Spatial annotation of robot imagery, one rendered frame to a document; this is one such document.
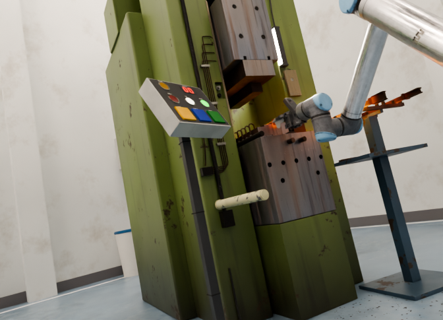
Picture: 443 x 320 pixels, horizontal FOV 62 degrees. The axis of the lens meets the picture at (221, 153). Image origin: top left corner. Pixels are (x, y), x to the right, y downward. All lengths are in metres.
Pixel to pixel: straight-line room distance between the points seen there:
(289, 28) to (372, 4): 1.20
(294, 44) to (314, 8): 3.18
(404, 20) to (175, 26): 1.25
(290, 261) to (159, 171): 0.96
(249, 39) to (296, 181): 0.83
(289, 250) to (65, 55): 4.60
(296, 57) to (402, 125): 2.52
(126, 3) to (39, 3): 3.22
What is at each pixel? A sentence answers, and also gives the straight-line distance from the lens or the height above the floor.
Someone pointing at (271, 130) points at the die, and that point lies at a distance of 2.00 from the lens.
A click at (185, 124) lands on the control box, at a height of 0.95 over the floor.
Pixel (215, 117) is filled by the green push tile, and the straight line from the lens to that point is 1.66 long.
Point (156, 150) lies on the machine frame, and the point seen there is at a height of 1.03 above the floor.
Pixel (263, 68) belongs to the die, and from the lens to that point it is 2.11.
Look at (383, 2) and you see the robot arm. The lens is 1.41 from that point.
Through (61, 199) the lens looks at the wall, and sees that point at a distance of 5.15.
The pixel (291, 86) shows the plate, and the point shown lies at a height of 1.25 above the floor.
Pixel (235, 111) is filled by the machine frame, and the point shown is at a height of 1.21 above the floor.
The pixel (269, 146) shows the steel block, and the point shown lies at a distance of 1.89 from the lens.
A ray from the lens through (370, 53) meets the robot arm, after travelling 1.66.
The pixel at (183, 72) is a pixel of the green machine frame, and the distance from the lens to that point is 2.04.
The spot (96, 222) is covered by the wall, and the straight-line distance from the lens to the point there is 5.22.
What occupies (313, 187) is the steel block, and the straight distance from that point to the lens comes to 2.01.
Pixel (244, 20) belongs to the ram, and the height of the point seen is 1.60.
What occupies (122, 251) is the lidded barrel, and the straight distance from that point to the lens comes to 4.88.
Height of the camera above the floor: 0.60
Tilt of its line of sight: 8 degrees up
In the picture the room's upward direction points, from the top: 12 degrees counter-clockwise
